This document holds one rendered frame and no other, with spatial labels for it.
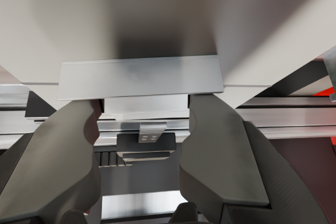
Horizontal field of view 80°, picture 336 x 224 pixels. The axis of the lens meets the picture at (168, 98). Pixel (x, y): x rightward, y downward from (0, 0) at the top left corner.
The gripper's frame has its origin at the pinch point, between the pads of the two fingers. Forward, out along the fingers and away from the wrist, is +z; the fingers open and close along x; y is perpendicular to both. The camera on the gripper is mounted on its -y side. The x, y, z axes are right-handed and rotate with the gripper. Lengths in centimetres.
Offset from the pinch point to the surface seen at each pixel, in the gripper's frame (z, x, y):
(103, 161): 28.9, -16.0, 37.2
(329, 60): 20.6, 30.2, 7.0
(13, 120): 24.8, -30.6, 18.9
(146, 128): 9.9, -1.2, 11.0
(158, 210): 1.0, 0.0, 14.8
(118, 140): 19.2, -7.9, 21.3
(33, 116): 6.4, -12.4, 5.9
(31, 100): 7.8, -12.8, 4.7
